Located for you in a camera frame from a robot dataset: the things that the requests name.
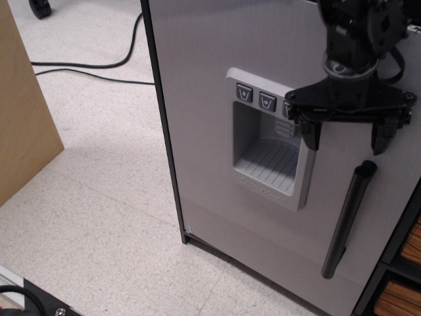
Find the grey water dispenser panel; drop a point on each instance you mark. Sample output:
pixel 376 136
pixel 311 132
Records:
pixel 266 152

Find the black caster wheel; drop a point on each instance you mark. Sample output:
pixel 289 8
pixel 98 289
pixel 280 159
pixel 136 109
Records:
pixel 40 8

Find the grey toy fridge door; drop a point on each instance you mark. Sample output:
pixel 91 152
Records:
pixel 192 45

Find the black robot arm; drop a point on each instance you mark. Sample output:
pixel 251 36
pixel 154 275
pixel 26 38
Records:
pixel 362 63

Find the wooden drawer fronts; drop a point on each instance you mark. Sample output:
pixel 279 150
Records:
pixel 400 294

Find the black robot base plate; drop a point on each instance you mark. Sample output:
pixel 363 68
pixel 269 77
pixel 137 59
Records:
pixel 36 301

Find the black door handle bar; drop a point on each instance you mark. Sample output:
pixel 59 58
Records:
pixel 361 178

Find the light wooden panel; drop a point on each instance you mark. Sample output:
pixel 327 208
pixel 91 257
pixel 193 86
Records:
pixel 29 137

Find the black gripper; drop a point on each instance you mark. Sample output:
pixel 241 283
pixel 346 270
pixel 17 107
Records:
pixel 368 101

